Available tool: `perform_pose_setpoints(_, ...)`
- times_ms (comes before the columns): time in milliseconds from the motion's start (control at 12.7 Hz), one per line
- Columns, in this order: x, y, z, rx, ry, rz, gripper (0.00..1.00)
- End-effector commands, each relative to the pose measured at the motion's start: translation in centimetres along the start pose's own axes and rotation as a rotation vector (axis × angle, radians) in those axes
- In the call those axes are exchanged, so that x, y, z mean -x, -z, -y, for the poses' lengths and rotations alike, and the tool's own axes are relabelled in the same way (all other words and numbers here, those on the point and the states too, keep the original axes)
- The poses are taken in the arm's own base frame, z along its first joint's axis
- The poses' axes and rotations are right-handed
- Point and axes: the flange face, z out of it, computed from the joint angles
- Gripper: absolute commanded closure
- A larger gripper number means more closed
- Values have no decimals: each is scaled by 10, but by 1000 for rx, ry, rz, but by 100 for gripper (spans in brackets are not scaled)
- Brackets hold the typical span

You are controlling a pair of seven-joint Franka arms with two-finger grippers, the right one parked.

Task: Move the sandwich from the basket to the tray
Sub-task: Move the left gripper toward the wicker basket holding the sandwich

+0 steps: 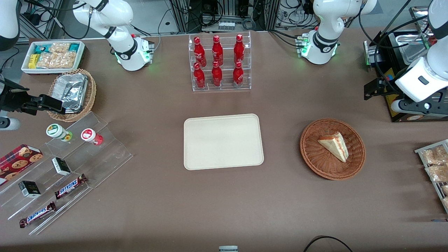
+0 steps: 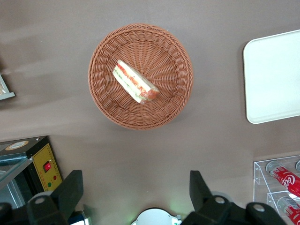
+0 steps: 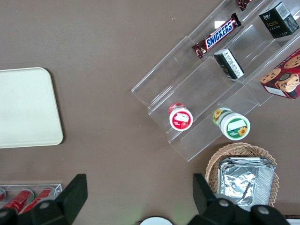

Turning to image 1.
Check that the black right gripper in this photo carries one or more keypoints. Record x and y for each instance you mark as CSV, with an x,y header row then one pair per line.
x,y
10,99

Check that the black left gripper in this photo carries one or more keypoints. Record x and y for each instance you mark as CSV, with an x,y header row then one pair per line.
x,y
384,86

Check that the triangular sandwich wedge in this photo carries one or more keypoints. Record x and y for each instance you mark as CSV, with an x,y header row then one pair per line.
x,y
334,145

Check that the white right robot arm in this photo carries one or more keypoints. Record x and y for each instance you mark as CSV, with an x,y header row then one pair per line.
x,y
119,21

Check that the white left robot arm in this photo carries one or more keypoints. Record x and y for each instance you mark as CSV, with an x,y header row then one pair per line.
x,y
325,21

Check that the light wicker basket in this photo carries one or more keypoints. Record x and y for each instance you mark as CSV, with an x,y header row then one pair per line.
x,y
91,91

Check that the round brown wicker basket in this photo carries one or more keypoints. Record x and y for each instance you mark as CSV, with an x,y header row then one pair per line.
x,y
315,154

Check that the tray of packaged crackers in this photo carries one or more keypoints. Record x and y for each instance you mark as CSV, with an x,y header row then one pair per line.
x,y
437,187

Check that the beige plastic tray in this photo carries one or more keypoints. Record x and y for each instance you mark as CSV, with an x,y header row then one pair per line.
x,y
224,141

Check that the aluminium foil container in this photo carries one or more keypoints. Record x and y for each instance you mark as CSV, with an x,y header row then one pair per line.
x,y
71,91

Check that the green lid yoghurt cup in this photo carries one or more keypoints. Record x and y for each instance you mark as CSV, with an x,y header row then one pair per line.
x,y
56,131

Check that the black food warmer machine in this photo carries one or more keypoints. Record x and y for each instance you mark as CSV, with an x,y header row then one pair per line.
x,y
392,112

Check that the white rectangular snack bin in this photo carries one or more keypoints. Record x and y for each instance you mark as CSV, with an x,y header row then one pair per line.
x,y
26,70

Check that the large rice cracker bag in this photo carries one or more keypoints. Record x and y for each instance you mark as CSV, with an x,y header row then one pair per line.
x,y
56,60

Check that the yellow snack pack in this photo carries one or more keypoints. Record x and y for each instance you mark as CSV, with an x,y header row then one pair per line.
x,y
33,61

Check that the red lid yoghurt cup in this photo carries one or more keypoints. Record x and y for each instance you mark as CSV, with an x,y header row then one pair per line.
x,y
89,135

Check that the teal snack pack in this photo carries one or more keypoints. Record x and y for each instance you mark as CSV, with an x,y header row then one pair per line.
x,y
42,49

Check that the small rice cracker bag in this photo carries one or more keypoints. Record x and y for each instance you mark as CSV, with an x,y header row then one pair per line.
x,y
60,47

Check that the small black carton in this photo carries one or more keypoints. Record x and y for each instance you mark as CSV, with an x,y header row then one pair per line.
x,y
29,189
61,166

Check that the red plaid cookie box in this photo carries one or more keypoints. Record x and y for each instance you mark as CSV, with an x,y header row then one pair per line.
x,y
19,162

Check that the clear acrylic stepped stand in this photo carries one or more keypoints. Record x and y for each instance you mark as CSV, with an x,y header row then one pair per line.
x,y
105,157

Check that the snickers chocolate bar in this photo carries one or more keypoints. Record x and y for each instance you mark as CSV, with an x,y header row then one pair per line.
x,y
70,186
36,214

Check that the clear bag of pastry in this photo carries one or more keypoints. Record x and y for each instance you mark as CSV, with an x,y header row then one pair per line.
x,y
435,155
437,173

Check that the red cola bottle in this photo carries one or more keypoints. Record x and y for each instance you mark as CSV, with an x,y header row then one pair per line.
x,y
199,52
199,77
217,76
239,50
217,50
238,76

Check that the clear acrylic bottle rack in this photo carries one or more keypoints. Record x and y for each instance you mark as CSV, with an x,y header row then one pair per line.
x,y
225,56

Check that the white power strip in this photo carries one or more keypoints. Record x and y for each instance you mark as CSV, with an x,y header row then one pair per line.
x,y
226,25

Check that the grey device edge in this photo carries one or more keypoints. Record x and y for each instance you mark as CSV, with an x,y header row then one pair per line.
x,y
228,249

